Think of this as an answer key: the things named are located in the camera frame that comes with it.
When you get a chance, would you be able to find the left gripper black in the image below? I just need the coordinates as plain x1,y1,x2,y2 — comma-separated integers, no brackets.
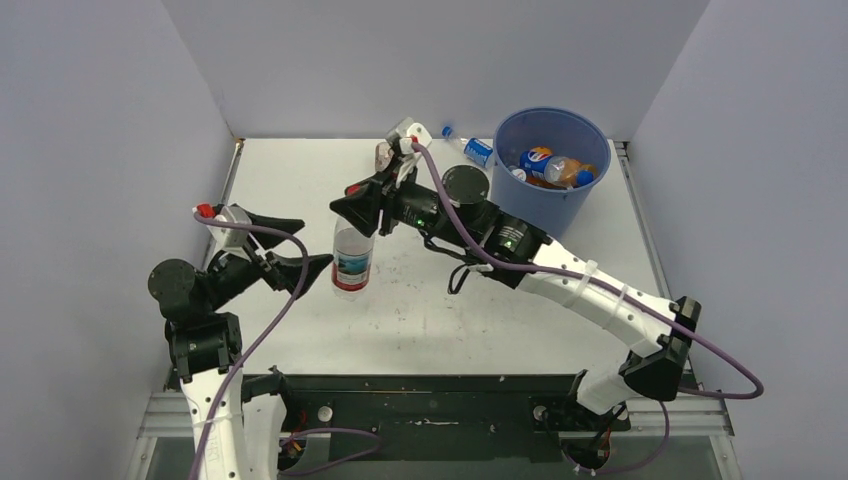
205,208,332,308

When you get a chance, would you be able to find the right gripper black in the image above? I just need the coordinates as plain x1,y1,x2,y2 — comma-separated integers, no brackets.
332,153,472,250

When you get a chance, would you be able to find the red cap red label bottle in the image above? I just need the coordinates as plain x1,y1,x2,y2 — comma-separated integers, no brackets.
331,215,374,300

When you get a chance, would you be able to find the pepsi bottle blue label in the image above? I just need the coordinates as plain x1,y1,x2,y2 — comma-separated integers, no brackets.
512,146,553,182

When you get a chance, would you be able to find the crushed clear bottle blue cap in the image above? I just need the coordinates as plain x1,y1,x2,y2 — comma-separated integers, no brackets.
547,156,597,188

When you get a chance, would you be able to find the blue plastic bin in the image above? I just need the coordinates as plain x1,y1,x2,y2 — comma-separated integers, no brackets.
490,107,611,239

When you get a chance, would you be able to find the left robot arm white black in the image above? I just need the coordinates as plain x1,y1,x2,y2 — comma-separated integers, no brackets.
148,204,333,479

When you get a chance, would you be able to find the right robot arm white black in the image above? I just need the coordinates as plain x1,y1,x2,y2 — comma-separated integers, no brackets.
330,165,701,428

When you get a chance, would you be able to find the red label small bottle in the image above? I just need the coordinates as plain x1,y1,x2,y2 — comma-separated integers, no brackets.
374,141,394,172

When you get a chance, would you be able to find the far blue label bottle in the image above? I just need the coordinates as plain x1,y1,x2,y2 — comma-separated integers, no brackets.
441,125,493,169

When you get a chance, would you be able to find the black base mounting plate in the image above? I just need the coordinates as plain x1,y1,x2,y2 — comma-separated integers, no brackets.
241,373,650,463

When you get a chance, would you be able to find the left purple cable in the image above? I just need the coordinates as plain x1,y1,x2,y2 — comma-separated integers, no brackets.
188,209,383,480

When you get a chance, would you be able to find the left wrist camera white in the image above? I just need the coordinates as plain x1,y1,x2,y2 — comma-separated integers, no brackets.
193,204,253,260

